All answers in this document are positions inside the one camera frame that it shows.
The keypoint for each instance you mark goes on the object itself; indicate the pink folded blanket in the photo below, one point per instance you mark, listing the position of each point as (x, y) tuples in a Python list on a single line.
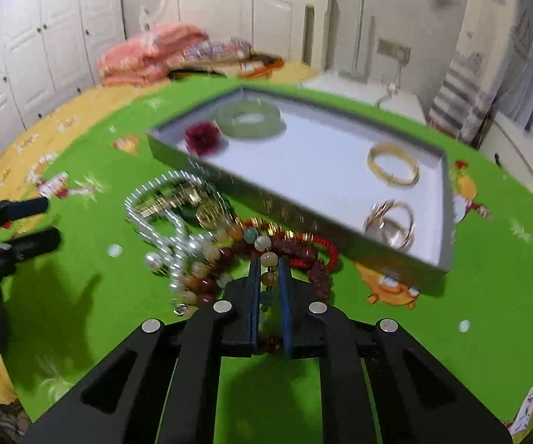
[(144, 58)]

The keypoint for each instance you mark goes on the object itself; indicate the orange black folded cloth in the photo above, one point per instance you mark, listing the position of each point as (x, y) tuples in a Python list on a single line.
[(257, 65)]

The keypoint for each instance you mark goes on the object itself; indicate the patterned pillow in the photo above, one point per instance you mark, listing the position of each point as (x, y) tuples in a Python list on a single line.
[(218, 51)]

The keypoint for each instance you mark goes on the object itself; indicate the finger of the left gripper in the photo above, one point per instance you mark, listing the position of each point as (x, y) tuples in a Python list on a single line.
[(32, 245), (14, 210)]

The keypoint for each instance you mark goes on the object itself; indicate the white desk lamp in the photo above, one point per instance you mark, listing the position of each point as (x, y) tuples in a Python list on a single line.
[(353, 74)]

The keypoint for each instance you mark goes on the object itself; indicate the white drawer cabinet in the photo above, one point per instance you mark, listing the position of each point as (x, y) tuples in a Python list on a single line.
[(509, 146)]

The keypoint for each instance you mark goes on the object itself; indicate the gold ornate hair clip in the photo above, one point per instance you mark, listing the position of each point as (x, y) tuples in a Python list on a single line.
[(180, 196)]

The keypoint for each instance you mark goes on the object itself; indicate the wall power socket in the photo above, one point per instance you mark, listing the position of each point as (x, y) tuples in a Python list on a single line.
[(394, 50)]

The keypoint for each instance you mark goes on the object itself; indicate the grey jewelry tray box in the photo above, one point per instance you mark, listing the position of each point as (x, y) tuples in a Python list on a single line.
[(314, 177)]

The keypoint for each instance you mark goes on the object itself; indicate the green cartoon tablecloth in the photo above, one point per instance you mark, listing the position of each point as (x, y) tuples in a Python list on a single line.
[(480, 326)]

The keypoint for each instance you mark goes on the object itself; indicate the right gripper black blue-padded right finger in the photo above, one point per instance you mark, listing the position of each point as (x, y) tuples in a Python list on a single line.
[(378, 384)]

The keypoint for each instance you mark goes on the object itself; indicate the white headboard bed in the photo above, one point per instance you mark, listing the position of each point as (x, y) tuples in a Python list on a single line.
[(296, 30)]

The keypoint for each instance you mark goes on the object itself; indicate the green jade bangle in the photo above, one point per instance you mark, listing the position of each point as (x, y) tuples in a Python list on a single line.
[(249, 119)]

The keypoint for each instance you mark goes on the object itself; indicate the red rose brooch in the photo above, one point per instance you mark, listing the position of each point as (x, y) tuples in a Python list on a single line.
[(203, 138)]

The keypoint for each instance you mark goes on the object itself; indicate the striped boat curtain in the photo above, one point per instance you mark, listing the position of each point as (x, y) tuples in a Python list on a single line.
[(491, 70)]

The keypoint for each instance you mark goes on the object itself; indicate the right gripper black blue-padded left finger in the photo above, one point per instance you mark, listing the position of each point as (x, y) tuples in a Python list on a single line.
[(160, 384)]

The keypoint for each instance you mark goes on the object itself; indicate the yellow floral bedsheet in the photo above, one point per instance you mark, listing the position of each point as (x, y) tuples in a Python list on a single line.
[(40, 147)]

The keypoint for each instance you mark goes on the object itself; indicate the gold bangle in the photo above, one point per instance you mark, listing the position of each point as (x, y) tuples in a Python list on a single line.
[(393, 165)]

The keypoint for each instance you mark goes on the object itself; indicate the white nightstand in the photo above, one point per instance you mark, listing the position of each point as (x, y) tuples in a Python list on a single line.
[(385, 96)]

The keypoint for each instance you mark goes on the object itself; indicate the gold round pendant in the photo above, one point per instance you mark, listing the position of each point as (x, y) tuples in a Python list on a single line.
[(210, 214)]

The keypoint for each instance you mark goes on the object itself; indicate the white wardrobe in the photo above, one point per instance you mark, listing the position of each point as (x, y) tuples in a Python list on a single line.
[(49, 50)]

